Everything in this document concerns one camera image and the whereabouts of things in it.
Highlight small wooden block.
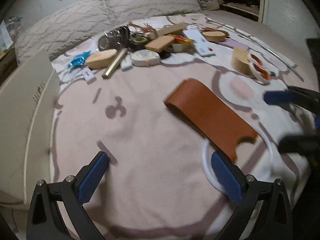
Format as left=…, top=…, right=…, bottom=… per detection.
left=145, top=36, right=175, bottom=53

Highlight white louvered door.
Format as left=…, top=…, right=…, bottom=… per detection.
left=258, top=0, right=320, bottom=55

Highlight blue foil packet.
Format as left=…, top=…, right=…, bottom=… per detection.
left=67, top=51, right=91, bottom=69

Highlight right beige knitted pillow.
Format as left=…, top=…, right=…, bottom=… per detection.
left=103, top=0, right=201, bottom=23

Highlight left beige knitted pillow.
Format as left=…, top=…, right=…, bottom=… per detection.
left=15, top=0, right=116, bottom=65

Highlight black gold round tin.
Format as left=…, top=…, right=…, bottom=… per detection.
left=131, top=36, right=150, bottom=50

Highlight white ring cable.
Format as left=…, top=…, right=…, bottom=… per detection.
left=201, top=127, right=275, bottom=196

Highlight long wooden strip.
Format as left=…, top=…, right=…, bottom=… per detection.
left=156, top=22, right=187, bottom=36

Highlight white usb stick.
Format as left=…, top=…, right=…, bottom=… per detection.
left=82, top=67, right=97, bottom=85

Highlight brass metal bar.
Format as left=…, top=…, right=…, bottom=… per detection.
left=101, top=48, right=128, bottom=79

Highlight oval wooden block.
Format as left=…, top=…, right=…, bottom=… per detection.
left=231, top=47, right=253, bottom=77

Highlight metal rod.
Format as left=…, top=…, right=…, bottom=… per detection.
left=206, top=16, right=304, bottom=82

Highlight oval wooden box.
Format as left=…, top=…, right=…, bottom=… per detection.
left=85, top=49, right=118, bottom=70

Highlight white remote control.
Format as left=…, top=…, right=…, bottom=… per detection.
left=183, top=29, right=215, bottom=57

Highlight brown leather pouch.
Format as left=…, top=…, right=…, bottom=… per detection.
left=201, top=27, right=229, bottom=37

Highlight beige knitted pillow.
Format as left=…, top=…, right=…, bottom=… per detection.
left=103, top=0, right=201, bottom=23
left=15, top=0, right=116, bottom=65

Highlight brown leather sleeve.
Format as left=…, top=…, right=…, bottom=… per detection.
left=164, top=79, right=258, bottom=163

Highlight white shoe box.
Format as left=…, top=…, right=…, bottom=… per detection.
left=1, top=48, right=54, bottom=203

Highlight white round tape disc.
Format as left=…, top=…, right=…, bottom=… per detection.
left=131, top=49, right=161, bottom=67

